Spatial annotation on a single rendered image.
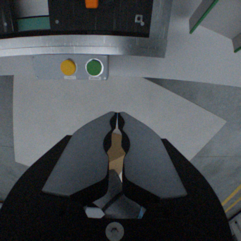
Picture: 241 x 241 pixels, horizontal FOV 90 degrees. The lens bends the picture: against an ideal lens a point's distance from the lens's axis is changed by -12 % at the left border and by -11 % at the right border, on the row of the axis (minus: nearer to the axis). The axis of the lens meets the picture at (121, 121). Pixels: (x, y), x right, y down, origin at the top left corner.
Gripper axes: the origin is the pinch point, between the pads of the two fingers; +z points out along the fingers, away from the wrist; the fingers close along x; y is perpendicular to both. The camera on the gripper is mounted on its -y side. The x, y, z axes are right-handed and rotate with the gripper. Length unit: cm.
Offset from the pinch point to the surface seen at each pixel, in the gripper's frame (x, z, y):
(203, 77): 31.1, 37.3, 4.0
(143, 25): 5.2, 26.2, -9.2
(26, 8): -25.9, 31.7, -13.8
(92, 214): -40, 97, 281
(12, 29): -27.2, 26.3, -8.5
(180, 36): 19.2, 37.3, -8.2
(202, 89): 91, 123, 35
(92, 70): -6.8, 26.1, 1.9
